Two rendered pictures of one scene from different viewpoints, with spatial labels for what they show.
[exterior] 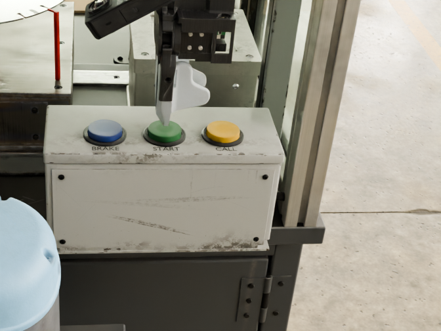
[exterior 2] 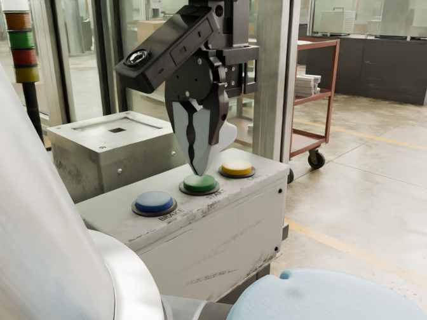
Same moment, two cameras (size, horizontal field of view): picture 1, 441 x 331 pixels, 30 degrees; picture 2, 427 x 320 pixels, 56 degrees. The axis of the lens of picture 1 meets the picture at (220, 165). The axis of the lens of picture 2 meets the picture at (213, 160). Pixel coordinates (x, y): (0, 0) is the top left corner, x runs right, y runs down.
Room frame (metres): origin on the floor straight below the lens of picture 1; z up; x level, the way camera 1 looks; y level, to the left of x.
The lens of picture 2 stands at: (0.45, 0.31, 1.11)
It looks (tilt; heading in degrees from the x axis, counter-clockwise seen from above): 21 degrees down; 325
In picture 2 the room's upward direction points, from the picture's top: straight up
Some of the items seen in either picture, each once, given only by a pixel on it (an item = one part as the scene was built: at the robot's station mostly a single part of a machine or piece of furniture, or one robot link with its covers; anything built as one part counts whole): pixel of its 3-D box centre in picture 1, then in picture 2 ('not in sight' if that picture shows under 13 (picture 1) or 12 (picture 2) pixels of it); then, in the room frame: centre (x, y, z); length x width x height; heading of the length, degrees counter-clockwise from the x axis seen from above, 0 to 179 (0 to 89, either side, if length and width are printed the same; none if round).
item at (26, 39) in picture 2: not in sight; (20, 39); (1.29, 0.17, 1.05); 0.05 x 0.04 x 0.03; 11
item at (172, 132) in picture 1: (164, 134); (199, 186); (0.82, 0.07, 0.90); 0.04 x 0.04 x 0.02
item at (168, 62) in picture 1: (167, 62); (208, 105); (0.80, 0.07, 1.01); 0.05 x 0.02 x 0.09; 11
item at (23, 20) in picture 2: not in sight; (17, 21); (1.29, 0.17, 1.08); 0.05 x 0.04 x 0.03; 11
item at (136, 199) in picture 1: (160, 179); (192, 234); (0.84, 0.07, 0.82); 0.28 x 0.11 x 0.15; 101
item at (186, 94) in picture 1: (184, 96); (218, 139); (0.81, 0.05, 0.96); 0.06 x 0.03 x 0.09; 101
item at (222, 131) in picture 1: (222, 135); (236, 171); (0.84, 0.00, 0.90); 0.04 x 0.04 x 0.02
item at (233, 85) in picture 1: (188, 78); (120, 167); (1.11, 0.06, 0.82); 0.18 x 0.18 x 0.15; 11
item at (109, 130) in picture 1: (105, 134); (154, 206); (0.81, 0.14, 0.90); 0.04 x 0.04 x 0.02
